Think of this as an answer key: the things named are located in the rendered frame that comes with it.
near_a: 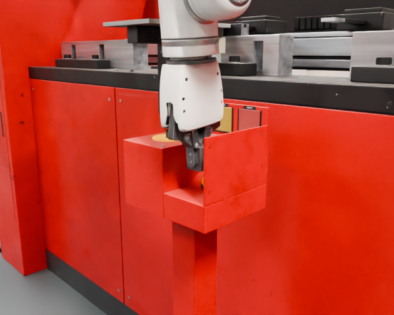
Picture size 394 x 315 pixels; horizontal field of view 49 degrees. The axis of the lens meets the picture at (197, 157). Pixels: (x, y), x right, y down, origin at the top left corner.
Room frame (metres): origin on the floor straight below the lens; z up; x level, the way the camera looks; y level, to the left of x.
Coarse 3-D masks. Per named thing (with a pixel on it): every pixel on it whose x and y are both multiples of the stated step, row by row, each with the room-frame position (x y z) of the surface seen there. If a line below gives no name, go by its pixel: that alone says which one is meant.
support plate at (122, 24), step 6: (108, 24) 1.07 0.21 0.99; (114, 24) 1.05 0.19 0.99; (120, 24) 1.03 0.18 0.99; (126, 24) 1.01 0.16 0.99; (132, 24) 1.00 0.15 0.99; (138, 24) 1.00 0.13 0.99; (144, 24) 1.00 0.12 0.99; (150, 24) 1.00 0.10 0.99; (156, 24) 1.00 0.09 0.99; (222, 24) 1.12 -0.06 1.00; (228, 24) 1.13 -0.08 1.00
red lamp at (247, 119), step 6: (240, 114) 0.75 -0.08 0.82; (246, 114) 0.74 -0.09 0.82; (252, 114) 0.74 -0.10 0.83; (258, 114) 0.73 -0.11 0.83; (240, 120) 0.75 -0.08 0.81; (246, 120) 0.74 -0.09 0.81; (252, 120) 0.74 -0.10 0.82; (258, 120) 0.73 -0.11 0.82; (240, 126) 0.75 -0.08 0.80; (246, 126) 0.74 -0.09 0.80; (252, 126) 0.74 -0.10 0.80; (258, 126) 0.73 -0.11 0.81
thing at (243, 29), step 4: (232, 24) 1.14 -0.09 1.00; (236, 24) 1.13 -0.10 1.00; (240, 24) 1.12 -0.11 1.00; (244, 24) 1.14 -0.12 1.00; (248, 24) 1.14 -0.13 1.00; (224, 28) 1.16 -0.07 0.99; (228, 28) 1.15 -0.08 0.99; (232, 28) 1.14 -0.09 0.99; (236, 28) 1.13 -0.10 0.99; (240, 28) 1.12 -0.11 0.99; (244, 28) 1.12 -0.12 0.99; (248, 28) 1.14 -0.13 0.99; (224, 32) 1.16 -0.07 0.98; (228, 32) 1.15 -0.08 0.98; (232, 32) 1.14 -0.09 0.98; (236, 32) 1.13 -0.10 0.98; (240, 32) 1.12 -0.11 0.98; (244, 32) 1.12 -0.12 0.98; (248, 32) 1.14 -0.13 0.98
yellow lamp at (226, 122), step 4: (224, 108) 0.78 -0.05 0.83; (228, 108) 0.77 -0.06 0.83; (224, 112) 0.78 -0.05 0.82; (228, 112) 0.77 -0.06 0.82; (224, 116) 0.78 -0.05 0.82; (228, 116) 0.77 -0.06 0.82; (220, 120) 0.79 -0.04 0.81; (224, 120) 0.78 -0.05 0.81; (228, 120) 0.77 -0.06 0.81; (220, 124) 0.79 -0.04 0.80; (224, 124) 0.78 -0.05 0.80; (228, 124) 0.77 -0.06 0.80; (220, 128) 0.79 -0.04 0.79; (224, 128) 0.78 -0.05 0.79; (228, 128) 0.77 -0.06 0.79
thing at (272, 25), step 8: (256, 16) 1.35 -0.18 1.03; (264, 16) 1.33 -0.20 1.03; (272, 16) 1.35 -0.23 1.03; (256, 24) 1.33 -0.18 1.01; (264, 24) 1.31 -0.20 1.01; (272, 24) 1.33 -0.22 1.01; (280, 24) 1.36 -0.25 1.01; (256, 32) 1.33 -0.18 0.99; (264, 32) 1.31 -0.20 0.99; (272, 32) 1.33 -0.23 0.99; (280, 32) 1.36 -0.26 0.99
